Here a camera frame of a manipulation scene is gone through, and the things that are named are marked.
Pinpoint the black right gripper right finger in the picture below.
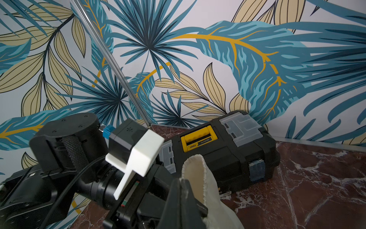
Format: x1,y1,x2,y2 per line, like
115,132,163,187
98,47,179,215
181,179,206,229

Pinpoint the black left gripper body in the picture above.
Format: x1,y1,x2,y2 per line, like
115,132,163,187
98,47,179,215
85,163,209,229

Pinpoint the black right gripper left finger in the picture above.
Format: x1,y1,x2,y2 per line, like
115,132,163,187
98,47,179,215
160,178,182,229

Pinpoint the cream cloth drawstring bag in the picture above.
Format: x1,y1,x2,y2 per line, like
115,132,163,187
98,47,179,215
181,154,244,229

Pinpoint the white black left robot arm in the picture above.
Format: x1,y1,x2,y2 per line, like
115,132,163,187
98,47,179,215
1,113,208,229

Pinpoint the black plastic toolbox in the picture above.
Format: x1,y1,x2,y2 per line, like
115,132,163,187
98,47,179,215
158,110,280,196

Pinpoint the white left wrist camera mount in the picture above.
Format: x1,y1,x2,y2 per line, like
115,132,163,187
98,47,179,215
103,119,165,200

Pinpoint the aluminium frame post left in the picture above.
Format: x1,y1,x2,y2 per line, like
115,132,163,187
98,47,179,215
70,0,152,128

